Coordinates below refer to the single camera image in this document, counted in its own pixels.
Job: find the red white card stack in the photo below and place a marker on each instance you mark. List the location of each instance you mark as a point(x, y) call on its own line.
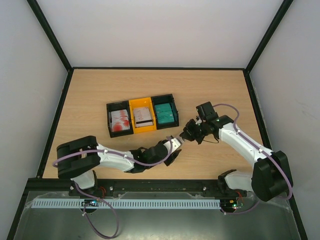
point(119, 120)

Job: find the black bin right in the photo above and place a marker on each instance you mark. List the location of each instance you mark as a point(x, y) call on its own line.
point(167, 98)

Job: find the yellow bin middle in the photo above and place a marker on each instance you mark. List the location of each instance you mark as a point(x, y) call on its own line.
point(142, 102)

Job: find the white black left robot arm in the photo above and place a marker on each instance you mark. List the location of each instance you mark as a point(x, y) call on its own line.
point(77, 159)

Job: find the green card stack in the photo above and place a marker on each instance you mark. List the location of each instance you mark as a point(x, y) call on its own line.
point(164, 113)

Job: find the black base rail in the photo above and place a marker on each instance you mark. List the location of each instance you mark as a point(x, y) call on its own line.
point(216, 188)

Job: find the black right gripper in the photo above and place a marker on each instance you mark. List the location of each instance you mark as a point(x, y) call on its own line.
point(194, 131)

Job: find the black bin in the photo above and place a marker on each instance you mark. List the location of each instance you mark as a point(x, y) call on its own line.
point(167, 98)
point(118, 106)

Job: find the grey slotted cable duct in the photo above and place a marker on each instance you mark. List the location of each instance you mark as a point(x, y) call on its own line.
point(59, 203)

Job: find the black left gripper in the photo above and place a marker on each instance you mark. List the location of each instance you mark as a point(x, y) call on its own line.
point(173, 156)

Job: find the beige card holder wallet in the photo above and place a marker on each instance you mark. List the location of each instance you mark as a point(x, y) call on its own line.
point(177, 142)

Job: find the black bin left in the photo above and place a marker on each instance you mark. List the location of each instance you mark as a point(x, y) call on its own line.
point(118, 106)

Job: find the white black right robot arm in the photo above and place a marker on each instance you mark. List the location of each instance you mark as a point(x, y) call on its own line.
point(270, 176)

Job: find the white pink card stack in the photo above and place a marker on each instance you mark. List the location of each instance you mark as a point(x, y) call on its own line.
point(142, 117)

